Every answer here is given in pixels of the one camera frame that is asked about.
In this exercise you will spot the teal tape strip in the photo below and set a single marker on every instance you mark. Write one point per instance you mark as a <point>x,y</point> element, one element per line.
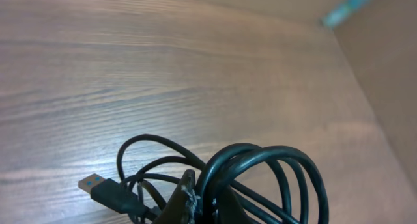
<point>342,12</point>

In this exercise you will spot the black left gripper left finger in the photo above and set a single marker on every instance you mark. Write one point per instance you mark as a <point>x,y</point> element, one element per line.
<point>181,206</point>

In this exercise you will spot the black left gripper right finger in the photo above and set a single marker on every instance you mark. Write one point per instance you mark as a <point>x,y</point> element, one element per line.
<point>228,209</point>

